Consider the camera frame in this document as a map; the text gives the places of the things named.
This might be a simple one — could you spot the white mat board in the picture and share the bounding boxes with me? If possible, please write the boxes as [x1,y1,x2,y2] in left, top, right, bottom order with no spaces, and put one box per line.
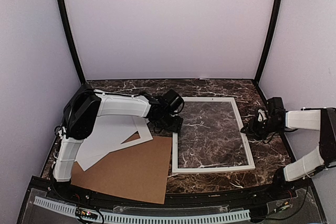
[120,116,153,149]

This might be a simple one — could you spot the white slotted cable duct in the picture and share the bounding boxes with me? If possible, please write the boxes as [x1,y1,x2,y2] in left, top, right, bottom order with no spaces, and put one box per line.
[33,196,250,224]

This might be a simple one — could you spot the white picture frame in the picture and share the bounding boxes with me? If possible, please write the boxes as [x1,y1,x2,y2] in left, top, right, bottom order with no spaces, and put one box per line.
[172,97,256,175]

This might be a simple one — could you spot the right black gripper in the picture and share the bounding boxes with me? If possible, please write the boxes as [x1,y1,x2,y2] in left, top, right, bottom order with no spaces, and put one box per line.
[241,116,282,141]

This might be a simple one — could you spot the right black corner post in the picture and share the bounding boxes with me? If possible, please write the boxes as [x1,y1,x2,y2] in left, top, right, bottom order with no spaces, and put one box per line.
[254,0,281,85]

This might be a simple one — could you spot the dark landscape photo print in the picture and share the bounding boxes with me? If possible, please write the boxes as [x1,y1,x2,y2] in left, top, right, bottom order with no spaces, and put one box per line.
[76,115,137,171]

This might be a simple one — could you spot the black corner post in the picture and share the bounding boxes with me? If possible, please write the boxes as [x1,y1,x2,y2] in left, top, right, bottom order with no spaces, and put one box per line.
[254,0,281,85]
[57,0,86,84]

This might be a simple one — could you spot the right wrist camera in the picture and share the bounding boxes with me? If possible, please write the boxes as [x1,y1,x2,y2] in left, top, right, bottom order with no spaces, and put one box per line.
[256,108,269,122]

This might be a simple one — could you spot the black front rail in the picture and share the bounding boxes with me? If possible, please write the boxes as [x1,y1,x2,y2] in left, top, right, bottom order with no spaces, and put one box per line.
[47,183,298,208]

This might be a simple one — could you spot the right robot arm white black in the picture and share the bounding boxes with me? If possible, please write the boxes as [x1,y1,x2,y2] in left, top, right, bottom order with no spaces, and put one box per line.
[240,97,335,200]

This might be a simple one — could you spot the clear acrylic sheet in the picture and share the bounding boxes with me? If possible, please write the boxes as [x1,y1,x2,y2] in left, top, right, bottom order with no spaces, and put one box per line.
[177,100,249,169]

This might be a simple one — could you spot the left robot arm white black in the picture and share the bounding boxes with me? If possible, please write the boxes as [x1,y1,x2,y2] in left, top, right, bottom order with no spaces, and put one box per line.
[53,83,185,201]

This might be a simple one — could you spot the brown cardboard backing board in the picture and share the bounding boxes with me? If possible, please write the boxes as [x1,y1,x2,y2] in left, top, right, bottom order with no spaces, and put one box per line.
[71,136,172,204]

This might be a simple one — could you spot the small green circuit board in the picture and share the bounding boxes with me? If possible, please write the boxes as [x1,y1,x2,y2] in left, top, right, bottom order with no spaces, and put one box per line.
[75,208,98,219]

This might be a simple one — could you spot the left black corner post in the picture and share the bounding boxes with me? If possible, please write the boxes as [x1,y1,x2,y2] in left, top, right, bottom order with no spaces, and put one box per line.
[57,0,86,84]

